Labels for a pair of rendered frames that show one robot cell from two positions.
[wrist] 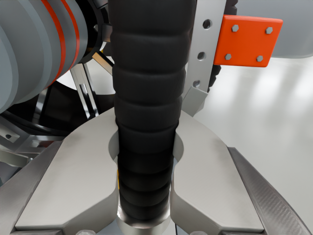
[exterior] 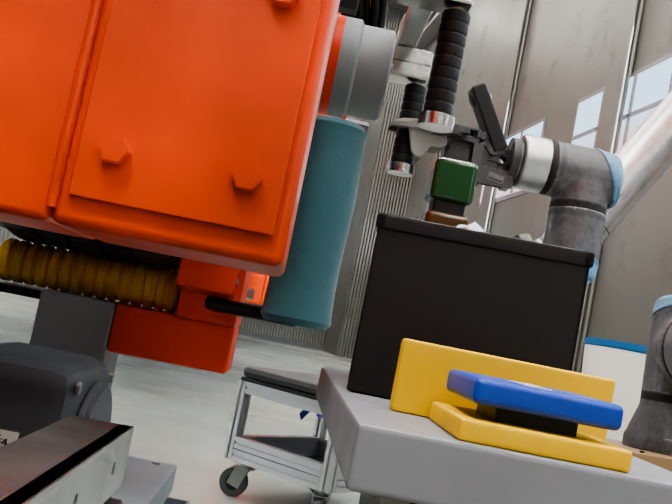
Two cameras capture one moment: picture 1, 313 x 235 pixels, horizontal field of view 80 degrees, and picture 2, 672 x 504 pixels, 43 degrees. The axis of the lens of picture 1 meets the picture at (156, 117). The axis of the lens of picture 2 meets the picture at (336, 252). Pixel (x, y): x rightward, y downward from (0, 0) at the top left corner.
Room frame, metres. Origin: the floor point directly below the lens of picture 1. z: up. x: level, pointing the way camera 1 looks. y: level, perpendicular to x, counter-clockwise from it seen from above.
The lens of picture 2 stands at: (0.14, 1.38, 0.49)
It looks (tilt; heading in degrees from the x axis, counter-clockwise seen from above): 5 degrees up; 271
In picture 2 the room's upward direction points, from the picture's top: 11 degrees clockwise
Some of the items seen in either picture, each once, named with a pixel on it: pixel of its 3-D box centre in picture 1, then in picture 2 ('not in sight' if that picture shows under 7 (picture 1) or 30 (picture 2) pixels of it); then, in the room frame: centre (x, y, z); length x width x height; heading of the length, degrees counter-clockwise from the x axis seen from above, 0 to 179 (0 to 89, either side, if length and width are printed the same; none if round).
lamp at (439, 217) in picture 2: not in sight; (441, 235); (0.06, 0.58, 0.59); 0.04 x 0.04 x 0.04; 3
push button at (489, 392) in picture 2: not in sight; (526, 407); (0.04, 0.95, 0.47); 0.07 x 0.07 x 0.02; 3
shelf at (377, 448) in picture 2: not in sight; (450, 428); (0.05, 0.78, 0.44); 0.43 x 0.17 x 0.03; 93
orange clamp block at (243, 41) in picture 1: (237, 40); not in sight; (0.34, -0.13, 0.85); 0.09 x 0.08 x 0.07; 93
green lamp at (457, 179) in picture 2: not in sight; (451, 183); (0.06, 0.58, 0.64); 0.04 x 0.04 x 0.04; 3
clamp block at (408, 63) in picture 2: not in sight; (401, 64); (0.12, 0.01, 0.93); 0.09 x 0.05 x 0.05; 3
